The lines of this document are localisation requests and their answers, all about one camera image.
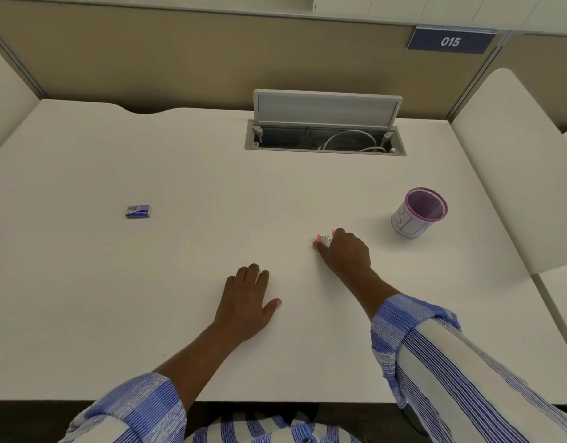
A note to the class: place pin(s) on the small blue eraser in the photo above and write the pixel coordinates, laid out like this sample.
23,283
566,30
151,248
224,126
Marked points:
138,211

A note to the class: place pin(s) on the person's left little finger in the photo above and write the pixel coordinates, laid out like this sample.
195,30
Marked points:
230,286

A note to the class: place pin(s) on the person's left thumb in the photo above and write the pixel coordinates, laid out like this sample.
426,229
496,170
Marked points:
272,307

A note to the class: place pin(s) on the person's right thumb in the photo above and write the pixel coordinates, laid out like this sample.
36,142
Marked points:
321,249

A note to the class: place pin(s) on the blue white striped shirt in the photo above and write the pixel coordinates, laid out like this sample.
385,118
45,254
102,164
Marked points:
449,378

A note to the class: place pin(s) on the person's right forearm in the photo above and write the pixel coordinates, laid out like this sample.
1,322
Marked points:
371,290

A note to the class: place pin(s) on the person's right hand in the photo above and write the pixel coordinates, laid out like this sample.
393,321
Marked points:
350,260

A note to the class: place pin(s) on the white side divider panel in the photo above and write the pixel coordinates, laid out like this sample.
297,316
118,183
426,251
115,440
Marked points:
6,96
509,170

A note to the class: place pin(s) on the beige partition panel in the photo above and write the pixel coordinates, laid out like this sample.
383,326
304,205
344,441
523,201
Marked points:
219,55

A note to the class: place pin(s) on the person's left middle finger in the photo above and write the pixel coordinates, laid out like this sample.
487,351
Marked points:
252,277

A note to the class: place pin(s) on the person's left forearm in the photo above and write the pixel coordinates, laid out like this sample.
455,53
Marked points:
195,359

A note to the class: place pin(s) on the purple white pen cup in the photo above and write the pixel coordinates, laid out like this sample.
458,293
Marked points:
417,214

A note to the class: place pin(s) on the person's left hand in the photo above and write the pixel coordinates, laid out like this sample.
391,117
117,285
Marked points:
244,309

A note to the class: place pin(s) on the blue number sign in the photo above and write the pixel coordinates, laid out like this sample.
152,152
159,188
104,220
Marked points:
451,41

